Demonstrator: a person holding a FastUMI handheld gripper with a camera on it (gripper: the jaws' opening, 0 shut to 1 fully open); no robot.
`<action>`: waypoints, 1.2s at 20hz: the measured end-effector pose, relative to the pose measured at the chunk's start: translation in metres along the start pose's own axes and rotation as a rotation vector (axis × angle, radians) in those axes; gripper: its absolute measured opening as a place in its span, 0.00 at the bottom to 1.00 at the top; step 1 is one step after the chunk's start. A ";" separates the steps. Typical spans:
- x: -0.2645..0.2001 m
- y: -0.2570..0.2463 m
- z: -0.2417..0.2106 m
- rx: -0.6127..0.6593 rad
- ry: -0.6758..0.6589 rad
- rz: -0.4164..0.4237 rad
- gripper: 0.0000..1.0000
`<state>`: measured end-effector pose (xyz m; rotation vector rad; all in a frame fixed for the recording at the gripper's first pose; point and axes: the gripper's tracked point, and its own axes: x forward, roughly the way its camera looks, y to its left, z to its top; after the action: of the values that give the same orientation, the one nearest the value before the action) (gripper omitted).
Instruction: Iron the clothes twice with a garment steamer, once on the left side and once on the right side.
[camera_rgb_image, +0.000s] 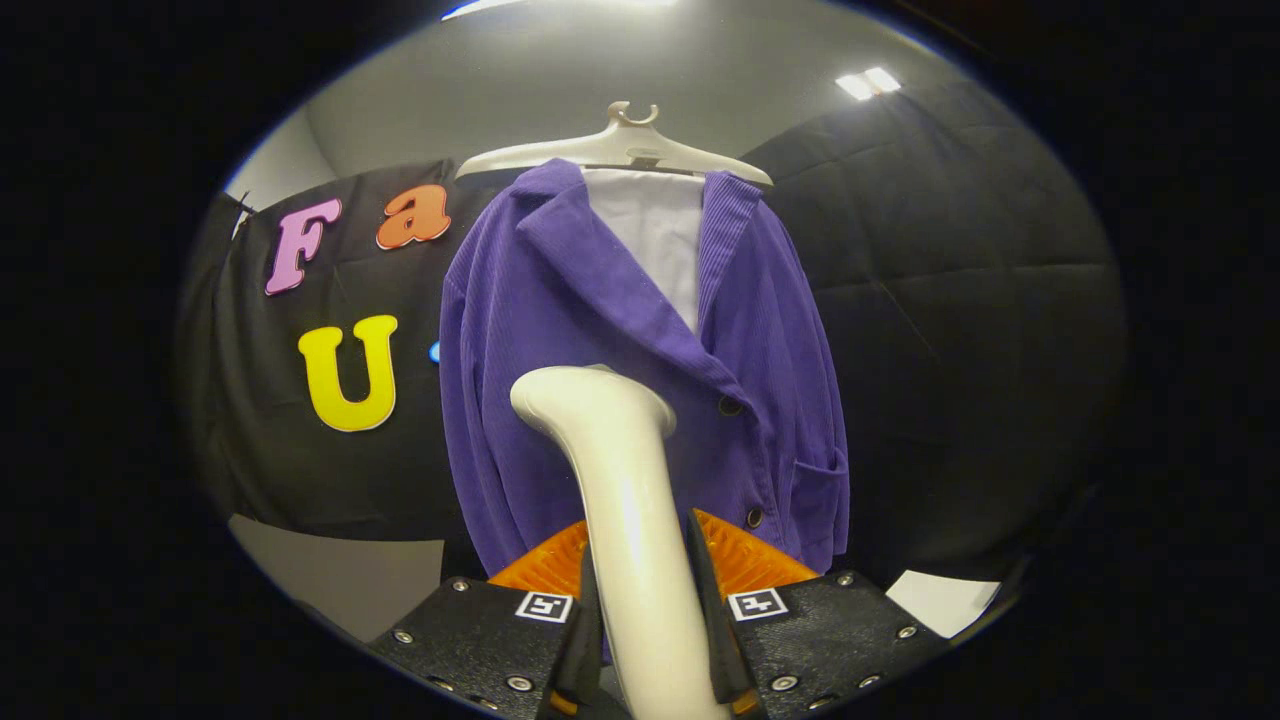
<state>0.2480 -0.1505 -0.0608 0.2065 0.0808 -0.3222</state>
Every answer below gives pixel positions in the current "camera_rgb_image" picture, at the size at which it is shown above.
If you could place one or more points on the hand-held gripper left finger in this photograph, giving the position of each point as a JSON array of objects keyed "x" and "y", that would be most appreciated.
[{"x": 585, "y": 640}]

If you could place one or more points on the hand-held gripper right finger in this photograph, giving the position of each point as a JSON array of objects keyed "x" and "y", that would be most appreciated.
[{"x": 712, "y": 630}]

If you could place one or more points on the white garment steamer wand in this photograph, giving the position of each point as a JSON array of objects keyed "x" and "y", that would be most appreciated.
[{"x": 630, "y": 520}]

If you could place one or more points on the white garment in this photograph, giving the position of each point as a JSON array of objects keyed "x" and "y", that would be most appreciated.
[{"x": 655, "y": 235}]

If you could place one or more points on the white clothes hanger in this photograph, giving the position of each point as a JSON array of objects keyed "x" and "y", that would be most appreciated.
[{"x": 625, "y": 148}]

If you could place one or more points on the grey cabinet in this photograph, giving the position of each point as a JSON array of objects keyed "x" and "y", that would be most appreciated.
[{"x": 340, "y": 580}]

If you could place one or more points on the black backdrop cloth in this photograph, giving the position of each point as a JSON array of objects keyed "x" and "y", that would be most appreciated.
[{"x": 950, "y": 300}]

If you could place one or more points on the double panel ceiling light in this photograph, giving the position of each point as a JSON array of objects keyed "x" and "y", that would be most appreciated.
[{"x": 868, "y": 83}]

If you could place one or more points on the large ceiling light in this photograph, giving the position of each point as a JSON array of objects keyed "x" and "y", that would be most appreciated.
[{"x": 480, "y": 8}]

